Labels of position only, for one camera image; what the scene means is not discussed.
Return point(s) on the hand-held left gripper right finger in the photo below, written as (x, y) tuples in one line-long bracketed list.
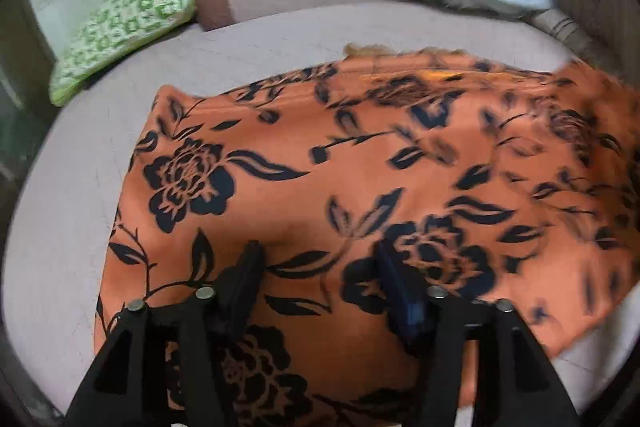
[(406, 304)]

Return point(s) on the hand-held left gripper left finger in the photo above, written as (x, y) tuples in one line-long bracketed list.
[(245, 279)]

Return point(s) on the orange black floral garment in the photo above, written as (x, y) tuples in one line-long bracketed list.
[(350, 167)]

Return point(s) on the pink quilted sofa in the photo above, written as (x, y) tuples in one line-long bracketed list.
[(65, 217)]

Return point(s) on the green white patterned cushion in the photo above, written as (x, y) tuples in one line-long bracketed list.
[(125, 17)]

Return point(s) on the wooden glass door cabinet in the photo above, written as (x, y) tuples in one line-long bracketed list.
[(22, 82)]

